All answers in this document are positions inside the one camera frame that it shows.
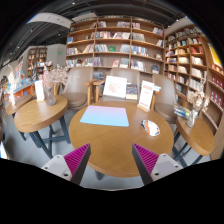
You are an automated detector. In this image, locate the round wooden right table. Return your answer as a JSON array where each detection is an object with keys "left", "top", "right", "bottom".
[{"left": 173, "top": 117, "right": 215, "bottom": 167}]

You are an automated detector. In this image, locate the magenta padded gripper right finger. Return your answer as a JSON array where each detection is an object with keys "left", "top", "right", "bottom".
[{"left": 132, "top": 143, "right": 182, "bottom": 185}]

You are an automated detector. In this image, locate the beige armchair right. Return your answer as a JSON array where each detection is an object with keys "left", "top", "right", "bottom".
[{"left": 153, "top": 74, "right": 177, "bottom": 123}]

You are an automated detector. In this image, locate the beige armchair centre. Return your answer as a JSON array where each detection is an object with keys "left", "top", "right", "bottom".
[{"left": 94, "top": 68, "right": 140, "bottom": 104}]

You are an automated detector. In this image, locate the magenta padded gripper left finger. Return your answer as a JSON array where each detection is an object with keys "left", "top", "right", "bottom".
[{"left": 42, "top": 144, "right": 91, "bottom": 185}]

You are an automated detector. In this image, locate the round wooden table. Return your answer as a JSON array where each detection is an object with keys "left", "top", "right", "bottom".
[
  {"left": 173, "top": 117, "right": 215, "bottom": 167},
  {"left": 69, "top": 101, "right": 174, "bottom": 178},
  {"left": 13, "top": 94, "right": 72, "bottom": 159}
]

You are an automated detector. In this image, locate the blue pink gradient mouse pad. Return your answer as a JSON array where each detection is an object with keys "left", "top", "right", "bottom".
[{"left": 80, "top": 106, "right": 129, "bottom": 127}]

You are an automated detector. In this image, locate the beige armchair left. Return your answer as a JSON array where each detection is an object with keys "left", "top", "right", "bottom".
[{"left": 62, "top": 67, "right": 95, "bottom": 110}]

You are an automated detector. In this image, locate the white book with red print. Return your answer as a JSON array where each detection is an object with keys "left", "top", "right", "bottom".
[{"left": 103, "top": 76, "right": 127, "bottom": 98}]

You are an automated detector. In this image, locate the white red sign stand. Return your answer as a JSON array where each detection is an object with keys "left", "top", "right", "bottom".
[{"left": 138, "top": 81, "right": 154, "bottom": 112}]

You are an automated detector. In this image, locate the white card sign left table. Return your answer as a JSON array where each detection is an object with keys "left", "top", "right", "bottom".
[{"left": 35, "top": 80, "right": 45, "bottom": 101}]

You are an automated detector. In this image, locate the small wooden table far left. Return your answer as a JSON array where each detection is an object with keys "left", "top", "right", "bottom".
[{"left": 6, "top": 94, "right": 33, "bottom": 117}]

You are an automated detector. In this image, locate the wooden bookshelf right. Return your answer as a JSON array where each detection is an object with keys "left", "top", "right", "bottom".
[{"left": 163, "top": 23, "right": 224, "bottom": 136}]

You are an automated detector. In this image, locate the round wooden left table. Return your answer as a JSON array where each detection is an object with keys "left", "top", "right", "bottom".
[{"left": 13, "top": 94, "right": 72, "bottom": 159}]

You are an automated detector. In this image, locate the glass vase with dried flowers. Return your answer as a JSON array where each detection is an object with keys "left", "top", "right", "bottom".
[{"left": 43, "top": 65, "right": 68, "bottom": 106}]

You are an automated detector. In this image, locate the glass vase dried flowers right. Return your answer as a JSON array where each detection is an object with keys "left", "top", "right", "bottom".
[{"left": 186, "top": 91, "right": 210, "bottom": 128}]

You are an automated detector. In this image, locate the distant wooden bookshelf left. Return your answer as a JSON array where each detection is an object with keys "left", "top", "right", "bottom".
[{"left": 27, "top": 47, "right": 47, "bottom": 80}]

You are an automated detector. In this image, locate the beige armchair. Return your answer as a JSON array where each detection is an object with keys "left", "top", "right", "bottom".
[
  {"left": 62, "top": 67, "right": 95, "bottom": 110},
  {"left": 94, "top": 68, "right": 140, "bottom": 104},
  {"left": 153, "top": 74, "right": 177, "bottom": 123}
]

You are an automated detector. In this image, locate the round wooden centre table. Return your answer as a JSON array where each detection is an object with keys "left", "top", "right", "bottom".
[{"left": 69, "top": 101, "right": 174, "bottom": 178}]

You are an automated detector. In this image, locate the large wooden bookshelf centre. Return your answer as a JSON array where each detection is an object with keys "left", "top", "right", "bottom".
[{"left": 66, "top": 15, "right": 165, "bottom": 75}]

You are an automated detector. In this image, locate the dark covered book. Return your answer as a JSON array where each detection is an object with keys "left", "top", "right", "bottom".
[{"left": 126, "top": 84, "right": 138, "bottom": 100}]

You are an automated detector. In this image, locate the stack of books right table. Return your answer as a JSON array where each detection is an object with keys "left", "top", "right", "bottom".
[{"left": 174, "top": 105, "right": 190, "bottom": 118}]

